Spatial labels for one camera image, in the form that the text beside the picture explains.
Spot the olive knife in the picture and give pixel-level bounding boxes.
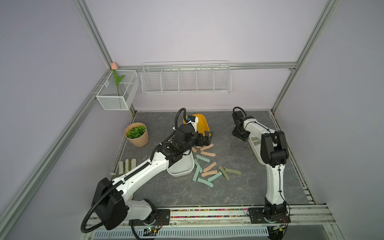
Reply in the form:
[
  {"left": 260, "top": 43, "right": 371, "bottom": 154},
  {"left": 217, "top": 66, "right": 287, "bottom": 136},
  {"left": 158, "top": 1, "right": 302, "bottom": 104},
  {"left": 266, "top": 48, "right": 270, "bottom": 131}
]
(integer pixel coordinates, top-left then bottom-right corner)
[
  {"left": 219, "top": 166, "right": 230, "bottom": 181},
  {"left": 225, "top": 168, "right": 242, "bottom": 176}
]

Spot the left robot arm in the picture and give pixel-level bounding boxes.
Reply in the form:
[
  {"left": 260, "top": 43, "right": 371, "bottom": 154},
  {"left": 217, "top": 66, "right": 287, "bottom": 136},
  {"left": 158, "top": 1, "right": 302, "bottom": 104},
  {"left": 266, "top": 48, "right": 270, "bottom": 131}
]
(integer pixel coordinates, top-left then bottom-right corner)
[{"left": 80, "top": 108, "right": 214, "bottom": 234}]

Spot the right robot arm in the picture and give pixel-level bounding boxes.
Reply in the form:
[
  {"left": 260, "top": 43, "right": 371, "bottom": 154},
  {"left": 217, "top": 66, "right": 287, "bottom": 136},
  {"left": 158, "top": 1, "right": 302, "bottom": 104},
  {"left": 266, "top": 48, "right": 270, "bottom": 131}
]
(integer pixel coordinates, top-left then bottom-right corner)
[{"left": 232, "top": 107, "right": 290, "bottom": 223}]

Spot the yellow storage box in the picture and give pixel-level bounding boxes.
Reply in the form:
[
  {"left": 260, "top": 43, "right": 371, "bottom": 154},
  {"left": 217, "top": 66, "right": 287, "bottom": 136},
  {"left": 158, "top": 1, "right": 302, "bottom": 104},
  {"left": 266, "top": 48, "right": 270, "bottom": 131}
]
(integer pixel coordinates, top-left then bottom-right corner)
[{"left": 184, "top": 114, "right": 210, "bottom": 136}]

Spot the white storage box right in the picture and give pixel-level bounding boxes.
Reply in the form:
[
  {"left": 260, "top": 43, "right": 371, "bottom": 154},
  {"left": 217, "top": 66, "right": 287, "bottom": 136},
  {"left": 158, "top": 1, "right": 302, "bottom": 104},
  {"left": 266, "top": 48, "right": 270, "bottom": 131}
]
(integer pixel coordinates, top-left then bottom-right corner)
[{"left": 248, "top": 136, "right": 266, "bottom": 166}]

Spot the white storage box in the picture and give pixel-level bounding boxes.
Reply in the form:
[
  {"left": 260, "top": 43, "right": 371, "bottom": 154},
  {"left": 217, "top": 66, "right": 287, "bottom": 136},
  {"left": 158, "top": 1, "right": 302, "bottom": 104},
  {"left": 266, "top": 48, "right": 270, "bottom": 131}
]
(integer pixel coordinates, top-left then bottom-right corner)
[
  {"left": 248, "top": 136, "right": 266, "bottom": 166},
  {"left": 167, "top": 151, "right": 195, "bottom": 178}
]

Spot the white storage box left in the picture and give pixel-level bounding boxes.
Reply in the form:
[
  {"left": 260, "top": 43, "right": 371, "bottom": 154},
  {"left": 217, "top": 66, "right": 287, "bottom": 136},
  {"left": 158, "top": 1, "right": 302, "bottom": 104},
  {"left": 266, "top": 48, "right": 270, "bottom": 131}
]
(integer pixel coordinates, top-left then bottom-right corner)
[{"left": 167, "top": 151, "right": 195, "bottom": 178}]

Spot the mint knife upper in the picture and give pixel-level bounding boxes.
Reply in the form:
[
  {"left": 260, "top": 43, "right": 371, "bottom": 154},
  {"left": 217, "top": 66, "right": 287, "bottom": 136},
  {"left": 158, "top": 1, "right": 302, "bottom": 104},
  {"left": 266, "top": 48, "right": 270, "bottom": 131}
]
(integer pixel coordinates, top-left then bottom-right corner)
[{"left": 196, "top": 155, "right": 211, "bottom": 163}]

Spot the mint knife short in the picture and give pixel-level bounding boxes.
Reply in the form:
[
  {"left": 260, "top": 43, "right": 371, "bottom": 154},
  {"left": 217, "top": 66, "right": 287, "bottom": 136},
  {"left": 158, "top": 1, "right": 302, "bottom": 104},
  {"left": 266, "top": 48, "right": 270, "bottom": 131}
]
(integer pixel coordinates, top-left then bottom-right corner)
[{"left": 194, "top": 160, "right": 203, "bottom": 173}]

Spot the mint knife right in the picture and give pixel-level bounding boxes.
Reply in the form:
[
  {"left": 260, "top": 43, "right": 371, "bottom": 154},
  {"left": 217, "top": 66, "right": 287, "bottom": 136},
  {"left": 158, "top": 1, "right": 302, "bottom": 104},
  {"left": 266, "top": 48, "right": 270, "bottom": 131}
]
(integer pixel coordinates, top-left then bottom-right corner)
[{"left": 207, "top": 172, "right": 223, "bottom": 182}]

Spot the mint knife left long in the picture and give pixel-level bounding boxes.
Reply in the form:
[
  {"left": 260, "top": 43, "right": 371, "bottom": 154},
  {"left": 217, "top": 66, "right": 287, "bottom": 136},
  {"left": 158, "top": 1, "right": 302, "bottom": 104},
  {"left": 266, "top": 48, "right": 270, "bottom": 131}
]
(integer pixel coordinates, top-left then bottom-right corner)
[{"left": 193, "top": 166, "right": 201, "bottom": 182}]

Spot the mint knife bottom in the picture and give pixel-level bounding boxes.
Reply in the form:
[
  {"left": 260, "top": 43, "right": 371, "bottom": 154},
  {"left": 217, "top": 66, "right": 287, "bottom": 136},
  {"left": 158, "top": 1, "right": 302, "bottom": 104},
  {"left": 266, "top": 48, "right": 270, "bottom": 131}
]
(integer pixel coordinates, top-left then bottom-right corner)
[{"left": 198, "top": 178, "right": 214, "bottom": 188}]

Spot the potted green plant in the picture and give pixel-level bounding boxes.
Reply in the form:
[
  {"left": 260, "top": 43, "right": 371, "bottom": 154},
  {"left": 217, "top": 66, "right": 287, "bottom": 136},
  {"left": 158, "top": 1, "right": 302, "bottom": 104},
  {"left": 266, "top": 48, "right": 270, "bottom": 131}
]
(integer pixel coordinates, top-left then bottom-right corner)
[{"left": 125, "top": 123, "right": 149, "bottom": 148}]

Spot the white mesh basket small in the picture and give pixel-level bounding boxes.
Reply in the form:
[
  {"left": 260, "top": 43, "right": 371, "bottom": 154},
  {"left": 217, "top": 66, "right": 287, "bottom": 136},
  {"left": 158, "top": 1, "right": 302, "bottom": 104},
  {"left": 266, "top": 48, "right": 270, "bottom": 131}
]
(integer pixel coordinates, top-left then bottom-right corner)
[{"left": 96, "top": 70, "right": 140, "bottom": 111}]

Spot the artificial tulip flower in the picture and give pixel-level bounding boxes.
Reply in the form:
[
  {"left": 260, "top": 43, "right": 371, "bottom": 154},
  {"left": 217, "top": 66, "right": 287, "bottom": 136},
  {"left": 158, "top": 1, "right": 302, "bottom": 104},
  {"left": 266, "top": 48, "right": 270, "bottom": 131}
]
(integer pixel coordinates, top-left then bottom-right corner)
[{"left": 111, "top": 63, "right": 125, "bottom": 96}]

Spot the white wire basket long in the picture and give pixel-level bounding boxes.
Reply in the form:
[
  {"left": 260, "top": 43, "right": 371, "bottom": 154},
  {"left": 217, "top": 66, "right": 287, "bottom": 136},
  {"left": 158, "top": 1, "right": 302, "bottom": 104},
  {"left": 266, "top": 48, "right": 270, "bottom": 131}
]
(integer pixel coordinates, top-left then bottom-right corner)
[{"left": 141, "top": 61, "right": 232, "bottom": 94}]

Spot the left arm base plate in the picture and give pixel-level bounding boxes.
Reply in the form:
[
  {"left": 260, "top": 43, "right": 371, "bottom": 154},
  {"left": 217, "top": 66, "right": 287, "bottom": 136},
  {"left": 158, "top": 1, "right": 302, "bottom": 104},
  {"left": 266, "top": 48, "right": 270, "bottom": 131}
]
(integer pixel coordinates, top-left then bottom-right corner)
[{"left": 132, "top": 209, "right": 171, "bottom": 226}]

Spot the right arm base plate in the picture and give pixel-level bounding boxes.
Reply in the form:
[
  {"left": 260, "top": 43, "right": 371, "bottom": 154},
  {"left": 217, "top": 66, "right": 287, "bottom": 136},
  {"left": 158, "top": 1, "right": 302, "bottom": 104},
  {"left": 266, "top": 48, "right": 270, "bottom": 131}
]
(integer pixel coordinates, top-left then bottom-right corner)
[{"left": 246, "top": 207, "right": 291, "bottom": 224}]

